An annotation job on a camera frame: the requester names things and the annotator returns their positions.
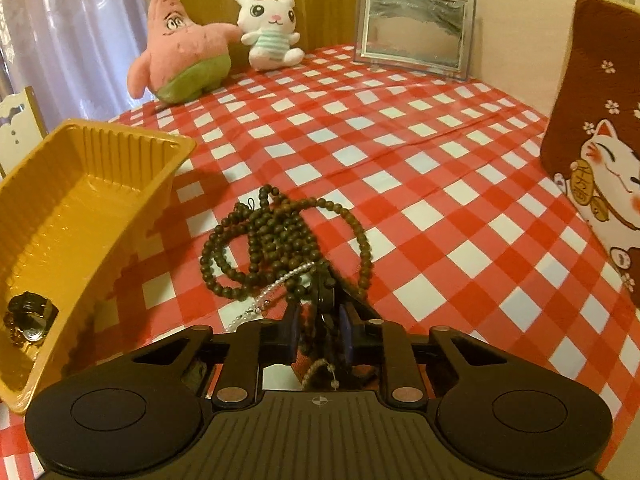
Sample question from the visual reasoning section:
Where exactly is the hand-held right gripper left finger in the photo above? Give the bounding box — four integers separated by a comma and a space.
127, 302, 303, 408

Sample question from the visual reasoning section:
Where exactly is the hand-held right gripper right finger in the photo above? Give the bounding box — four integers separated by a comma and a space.
339, 301, 508, 408

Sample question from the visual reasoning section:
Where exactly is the white pearl necklace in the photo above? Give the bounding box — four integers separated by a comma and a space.
224, 262, 317, 332

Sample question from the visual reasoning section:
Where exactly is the dark wooden bead necklace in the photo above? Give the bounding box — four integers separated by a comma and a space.
200, 184, 376, 302

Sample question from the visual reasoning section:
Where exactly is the yellow plastic tray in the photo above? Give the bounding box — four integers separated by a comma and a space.
0, 119, 197, 415

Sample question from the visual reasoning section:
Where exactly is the black wristwatch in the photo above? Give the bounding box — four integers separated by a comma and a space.
5, 291, 60, 347

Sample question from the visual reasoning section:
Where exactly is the red white checkered tablecloth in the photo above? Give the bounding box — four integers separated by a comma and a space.
0, 42, 640, 480

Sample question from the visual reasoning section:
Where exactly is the pink starfish plush toy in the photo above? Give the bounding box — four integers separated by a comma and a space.
126, 0, 241, 106

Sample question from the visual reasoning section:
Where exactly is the white bunny plush toy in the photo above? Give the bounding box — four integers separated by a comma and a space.
235, 0, 305, 72

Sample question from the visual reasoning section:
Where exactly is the cream wooden chair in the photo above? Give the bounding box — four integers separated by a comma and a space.
0, 86, 47, 179

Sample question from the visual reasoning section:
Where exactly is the brown lucky cat cushion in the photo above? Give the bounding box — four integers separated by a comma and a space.
539, 0, 640, 307

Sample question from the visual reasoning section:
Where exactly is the lilac patterned curtain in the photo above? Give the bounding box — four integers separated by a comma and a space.
0, 0, 157, 131

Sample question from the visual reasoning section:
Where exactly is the sand art picture frame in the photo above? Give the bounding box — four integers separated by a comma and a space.
354, 0, 478, 82

